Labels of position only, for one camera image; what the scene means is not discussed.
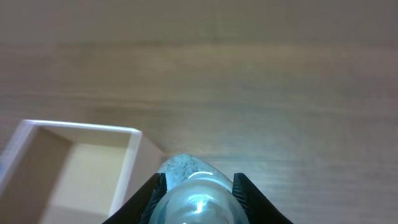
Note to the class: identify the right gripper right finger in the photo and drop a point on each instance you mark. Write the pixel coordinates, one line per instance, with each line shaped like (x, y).
(258, 209)

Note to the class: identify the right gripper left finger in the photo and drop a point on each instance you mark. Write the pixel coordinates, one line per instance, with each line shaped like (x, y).
(139, 208)

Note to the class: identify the dark blue pump bottle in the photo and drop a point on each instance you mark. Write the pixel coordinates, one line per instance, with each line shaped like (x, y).
(197, 192)

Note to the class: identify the white cardboard box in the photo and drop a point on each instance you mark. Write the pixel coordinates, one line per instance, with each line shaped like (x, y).
(63, 172)

